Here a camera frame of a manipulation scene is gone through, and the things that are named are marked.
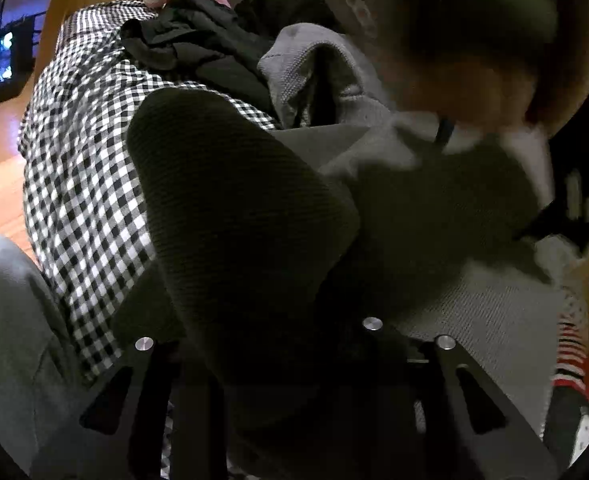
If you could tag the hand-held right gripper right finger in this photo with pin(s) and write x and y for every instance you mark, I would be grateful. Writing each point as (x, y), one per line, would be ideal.
(454, 385)

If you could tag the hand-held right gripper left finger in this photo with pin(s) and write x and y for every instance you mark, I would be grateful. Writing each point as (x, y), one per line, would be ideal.
(139, 390)

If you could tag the grey sweatshirt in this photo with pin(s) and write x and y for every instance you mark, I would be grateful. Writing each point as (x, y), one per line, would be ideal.
(234, 200)

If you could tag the red white striped cloth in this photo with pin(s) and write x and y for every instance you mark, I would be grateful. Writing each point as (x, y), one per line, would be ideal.
(571, 345)

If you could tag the person's grey pants leg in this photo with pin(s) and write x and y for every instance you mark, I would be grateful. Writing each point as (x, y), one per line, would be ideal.
(9, 320)

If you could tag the black white checkered bed sheet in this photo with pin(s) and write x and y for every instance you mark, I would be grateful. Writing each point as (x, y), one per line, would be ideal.
(84, 185)

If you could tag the black jacket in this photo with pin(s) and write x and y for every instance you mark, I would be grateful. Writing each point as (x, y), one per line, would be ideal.
(199, 45)

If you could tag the computer with blue lights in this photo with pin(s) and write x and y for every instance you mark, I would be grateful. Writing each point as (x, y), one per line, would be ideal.
(7, 60)

